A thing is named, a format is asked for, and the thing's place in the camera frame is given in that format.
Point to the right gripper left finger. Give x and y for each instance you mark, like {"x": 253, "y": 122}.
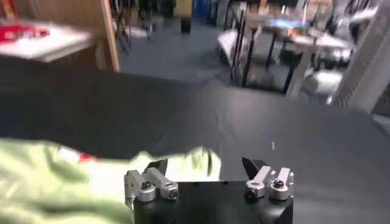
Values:
{"x": 152, "y": 182}

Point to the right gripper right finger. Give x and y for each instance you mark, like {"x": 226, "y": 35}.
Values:
{"x": 265, "y": 182}

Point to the light green shirt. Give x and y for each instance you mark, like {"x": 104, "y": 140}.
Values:
{"x": 45, "y": 188}

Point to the black table cover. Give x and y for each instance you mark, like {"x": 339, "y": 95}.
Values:
{"x": 152, "y": 112}

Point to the white standing desk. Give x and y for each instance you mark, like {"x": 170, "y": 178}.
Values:
{"x": 304, "y": 61}

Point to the black tripod stand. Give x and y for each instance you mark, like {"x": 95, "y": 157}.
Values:
{"x": 248, "y": 54}

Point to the white reflector panel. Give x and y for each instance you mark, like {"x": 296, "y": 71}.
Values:
{"x": 228, "y": 42}

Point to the white air cooler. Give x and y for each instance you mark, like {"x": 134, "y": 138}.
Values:
{"x": 362, "y": 67}

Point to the black trash bin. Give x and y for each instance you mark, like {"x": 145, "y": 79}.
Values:
{"x": 186, "y": 24}

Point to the white side table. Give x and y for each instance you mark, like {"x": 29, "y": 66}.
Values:
{"x": 55, "y": 42}

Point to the folded red shirt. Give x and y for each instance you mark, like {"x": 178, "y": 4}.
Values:
{"x": 18, "y": 33}

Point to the red chips can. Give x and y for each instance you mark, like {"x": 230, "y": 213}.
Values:
{"x": 7, "y": 7}

